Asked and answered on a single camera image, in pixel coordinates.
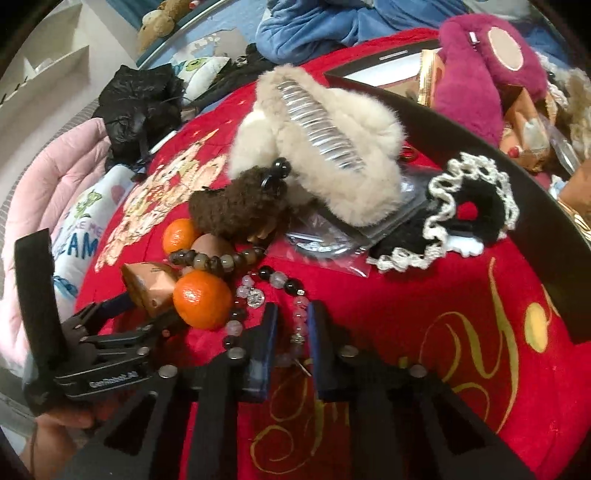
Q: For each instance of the white fluffy pompom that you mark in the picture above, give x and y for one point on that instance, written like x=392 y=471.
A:
x=256 y=143

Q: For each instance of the white wall shelf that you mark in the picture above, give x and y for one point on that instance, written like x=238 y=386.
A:
x=52 y=50

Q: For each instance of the black shallow box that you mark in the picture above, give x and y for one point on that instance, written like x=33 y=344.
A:
x=545 y=235

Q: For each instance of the magenta plush hair clip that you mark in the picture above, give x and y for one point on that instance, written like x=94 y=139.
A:
x=482 y=55

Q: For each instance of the small monster print pillow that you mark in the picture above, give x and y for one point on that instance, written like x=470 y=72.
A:
x=198 y=74

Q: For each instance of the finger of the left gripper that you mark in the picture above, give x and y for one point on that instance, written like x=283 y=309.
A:
x=93 y=316
x=148 y=334

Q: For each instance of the cream fuzzy hair clip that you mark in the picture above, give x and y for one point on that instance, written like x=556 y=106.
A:
x=579 y=89

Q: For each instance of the beige fur hair claw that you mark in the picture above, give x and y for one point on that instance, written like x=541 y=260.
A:
x=343 y=146

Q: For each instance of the brown teddy bear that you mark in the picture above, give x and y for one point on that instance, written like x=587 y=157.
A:
x=160 y=22

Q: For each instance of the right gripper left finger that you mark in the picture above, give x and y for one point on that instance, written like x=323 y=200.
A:
x=183 y=423

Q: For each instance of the black white lace scrunchie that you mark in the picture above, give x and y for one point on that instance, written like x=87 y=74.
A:
x=469 y=205

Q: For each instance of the chocolate ball packet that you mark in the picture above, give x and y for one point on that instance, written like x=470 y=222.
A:
x=575 y=198
x=150 y=286
x=524 y=139

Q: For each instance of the dark brown fuzzy hair clip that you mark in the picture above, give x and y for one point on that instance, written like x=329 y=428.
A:
x=248 y=208

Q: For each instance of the pink quilted comforter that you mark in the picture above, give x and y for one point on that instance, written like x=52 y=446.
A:
x=65 y=168

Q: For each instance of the monster scream print pillow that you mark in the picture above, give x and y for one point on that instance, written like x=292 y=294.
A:
x=76 y=243

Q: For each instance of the chocolate packet in box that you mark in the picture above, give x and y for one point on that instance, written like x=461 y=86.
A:
x=431 y=72

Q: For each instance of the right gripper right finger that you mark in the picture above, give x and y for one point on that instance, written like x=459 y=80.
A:
x=405 y=422

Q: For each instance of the silver coin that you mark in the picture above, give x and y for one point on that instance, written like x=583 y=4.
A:
x=312 y=240

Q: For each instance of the red plush blanket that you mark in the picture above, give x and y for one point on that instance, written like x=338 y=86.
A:
x=485 y=325

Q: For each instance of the black puffy jacket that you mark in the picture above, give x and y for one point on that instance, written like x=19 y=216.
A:
x=138 y=108

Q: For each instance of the person left hand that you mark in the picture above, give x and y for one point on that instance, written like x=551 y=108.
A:
x=51 y=446

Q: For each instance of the blue monster print blanket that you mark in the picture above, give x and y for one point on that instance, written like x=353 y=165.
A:
x=297 y=31

